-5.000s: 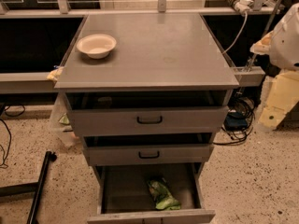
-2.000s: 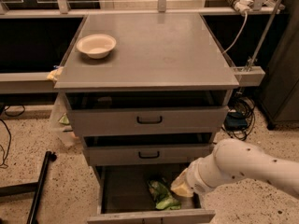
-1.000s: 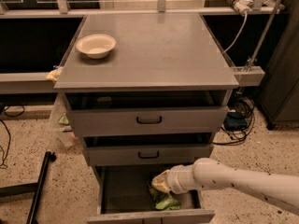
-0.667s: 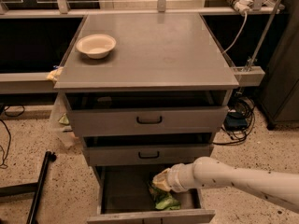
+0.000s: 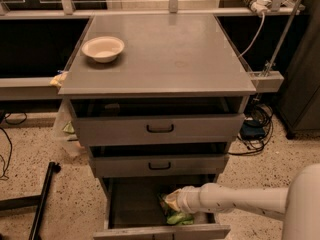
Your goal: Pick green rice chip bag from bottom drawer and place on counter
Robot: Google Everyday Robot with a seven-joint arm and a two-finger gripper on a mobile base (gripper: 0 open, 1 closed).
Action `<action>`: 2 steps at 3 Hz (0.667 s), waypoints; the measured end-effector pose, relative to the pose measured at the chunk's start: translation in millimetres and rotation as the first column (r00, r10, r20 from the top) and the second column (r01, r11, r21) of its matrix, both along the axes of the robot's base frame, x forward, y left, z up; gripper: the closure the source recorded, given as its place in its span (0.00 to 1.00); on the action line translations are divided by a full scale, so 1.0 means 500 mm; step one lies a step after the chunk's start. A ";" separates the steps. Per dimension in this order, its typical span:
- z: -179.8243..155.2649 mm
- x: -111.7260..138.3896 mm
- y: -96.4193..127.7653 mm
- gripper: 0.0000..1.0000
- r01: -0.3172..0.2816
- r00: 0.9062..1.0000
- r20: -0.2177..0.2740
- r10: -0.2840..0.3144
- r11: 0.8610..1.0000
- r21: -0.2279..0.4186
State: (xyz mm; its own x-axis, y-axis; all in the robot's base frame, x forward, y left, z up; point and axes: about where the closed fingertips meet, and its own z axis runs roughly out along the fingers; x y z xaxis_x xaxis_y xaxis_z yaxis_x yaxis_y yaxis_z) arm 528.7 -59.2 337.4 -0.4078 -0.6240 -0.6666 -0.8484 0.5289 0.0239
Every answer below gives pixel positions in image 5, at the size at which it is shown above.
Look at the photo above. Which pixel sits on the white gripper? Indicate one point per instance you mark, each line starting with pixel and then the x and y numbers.
pixel 187 199

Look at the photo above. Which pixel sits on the green rice chip bag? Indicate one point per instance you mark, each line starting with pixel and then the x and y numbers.
pixel 172 217

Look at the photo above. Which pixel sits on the middle grey drawer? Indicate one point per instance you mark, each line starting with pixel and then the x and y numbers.
pixel 158 160

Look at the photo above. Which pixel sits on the grey drawer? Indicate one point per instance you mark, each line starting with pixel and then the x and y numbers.
pixel 158 160
pixel 143 121
pixel 134 212

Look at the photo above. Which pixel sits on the bottom grey drawer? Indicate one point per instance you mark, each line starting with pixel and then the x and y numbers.
pixel 134 212

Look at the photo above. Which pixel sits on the top grey drawer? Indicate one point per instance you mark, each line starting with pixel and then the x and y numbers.
pixel 143 121

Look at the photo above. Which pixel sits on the grey drawer cabinet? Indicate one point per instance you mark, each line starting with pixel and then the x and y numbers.
pixel 165 56

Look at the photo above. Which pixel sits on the clear plastic bag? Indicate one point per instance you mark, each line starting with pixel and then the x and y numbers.
pixel 64 133

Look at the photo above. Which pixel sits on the black metal stand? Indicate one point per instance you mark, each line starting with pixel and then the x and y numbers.
pixel 37 201

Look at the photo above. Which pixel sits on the dark grey cabinet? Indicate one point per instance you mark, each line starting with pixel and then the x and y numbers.
pixel 298 105

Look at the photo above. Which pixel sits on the yellow snack packet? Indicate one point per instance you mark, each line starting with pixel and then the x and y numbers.
pixel 58 80

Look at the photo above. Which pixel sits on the white power strip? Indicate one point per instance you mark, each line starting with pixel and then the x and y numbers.
pixel 257 6

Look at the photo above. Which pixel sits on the grey metal rail frame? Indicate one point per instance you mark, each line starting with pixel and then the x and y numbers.
pixel 35 34

